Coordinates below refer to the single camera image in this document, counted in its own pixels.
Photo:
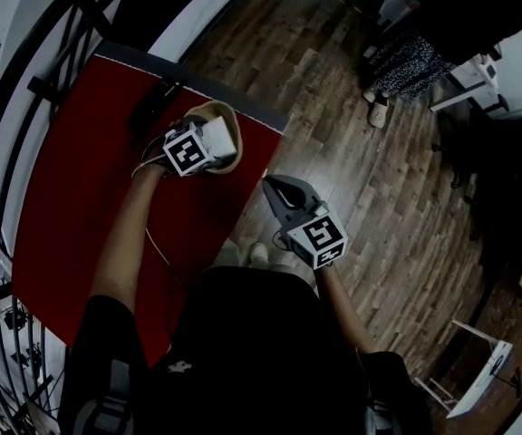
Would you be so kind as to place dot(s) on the person's left forearm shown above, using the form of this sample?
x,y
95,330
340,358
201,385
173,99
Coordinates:
x,y
129,234

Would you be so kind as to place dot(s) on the small white box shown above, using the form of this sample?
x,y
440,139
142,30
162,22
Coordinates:
x,y
221,136

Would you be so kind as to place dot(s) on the white platform edge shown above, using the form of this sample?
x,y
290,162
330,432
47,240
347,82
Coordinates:
x,y
206,12

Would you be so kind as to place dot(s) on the black office chair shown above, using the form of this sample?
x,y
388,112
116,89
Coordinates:
x,y
501,161

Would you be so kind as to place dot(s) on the white folding stand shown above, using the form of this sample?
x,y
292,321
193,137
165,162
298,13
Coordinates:
x,y
483,370

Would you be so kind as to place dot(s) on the round woven basket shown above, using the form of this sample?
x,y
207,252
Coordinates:
x,y
236,125

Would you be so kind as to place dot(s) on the black flat device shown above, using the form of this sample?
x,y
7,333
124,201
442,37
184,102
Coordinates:
x,y
152,107

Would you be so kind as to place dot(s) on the black metal railing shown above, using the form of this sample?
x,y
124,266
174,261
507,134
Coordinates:
x,y
68,25

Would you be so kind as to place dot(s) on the person's white shoe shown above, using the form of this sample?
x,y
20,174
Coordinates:
x,y
258,252

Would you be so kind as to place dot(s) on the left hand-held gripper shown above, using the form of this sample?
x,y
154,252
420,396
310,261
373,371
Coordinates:
x,y
187,150

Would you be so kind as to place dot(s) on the red tablecloth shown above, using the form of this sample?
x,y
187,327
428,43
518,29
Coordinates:
x,y
84,206

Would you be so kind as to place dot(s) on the person's black shirt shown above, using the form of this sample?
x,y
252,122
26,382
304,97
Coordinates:
x,y
252,356

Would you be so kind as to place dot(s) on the person's light trouser leg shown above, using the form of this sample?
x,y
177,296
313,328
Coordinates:
x,y
234,254

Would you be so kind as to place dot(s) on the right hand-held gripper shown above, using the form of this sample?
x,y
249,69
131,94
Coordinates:
x,y
317,238

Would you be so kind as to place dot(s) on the white desk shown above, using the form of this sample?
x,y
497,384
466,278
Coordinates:
x,y
474,80

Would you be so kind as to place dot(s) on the person's right forearm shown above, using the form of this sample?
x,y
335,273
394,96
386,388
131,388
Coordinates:
x,y
340,306

